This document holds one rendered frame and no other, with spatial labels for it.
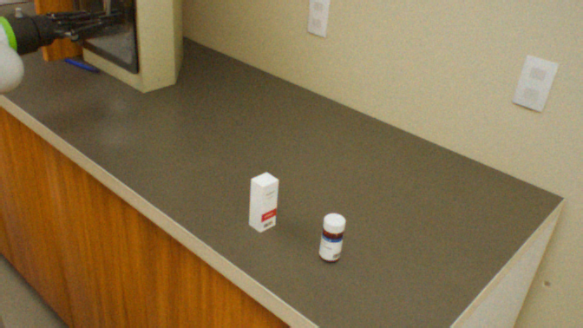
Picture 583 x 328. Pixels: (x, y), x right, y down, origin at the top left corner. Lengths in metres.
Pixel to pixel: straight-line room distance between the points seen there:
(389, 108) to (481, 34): 0.33
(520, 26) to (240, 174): 0.70
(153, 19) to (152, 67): 0.13
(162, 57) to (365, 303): 0.96
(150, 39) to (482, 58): 0.86
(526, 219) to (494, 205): 0.07
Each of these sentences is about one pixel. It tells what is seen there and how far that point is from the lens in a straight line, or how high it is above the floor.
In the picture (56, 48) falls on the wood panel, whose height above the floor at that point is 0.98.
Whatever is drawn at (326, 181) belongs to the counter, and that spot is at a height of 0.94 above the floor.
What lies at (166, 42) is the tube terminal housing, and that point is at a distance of 1.59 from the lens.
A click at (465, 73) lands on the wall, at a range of 1.40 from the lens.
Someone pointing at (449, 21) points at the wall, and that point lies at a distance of 1.40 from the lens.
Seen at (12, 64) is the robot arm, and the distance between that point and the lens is 1.26.
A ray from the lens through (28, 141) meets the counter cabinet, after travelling 1.68.
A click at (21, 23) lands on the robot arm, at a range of 1.41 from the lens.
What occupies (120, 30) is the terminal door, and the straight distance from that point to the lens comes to 1.59.
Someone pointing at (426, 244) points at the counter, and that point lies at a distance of 1.09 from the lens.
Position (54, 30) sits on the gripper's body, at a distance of 1.44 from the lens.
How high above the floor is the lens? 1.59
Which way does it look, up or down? 31 degrees down
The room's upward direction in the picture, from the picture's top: 5 degrees clockwise
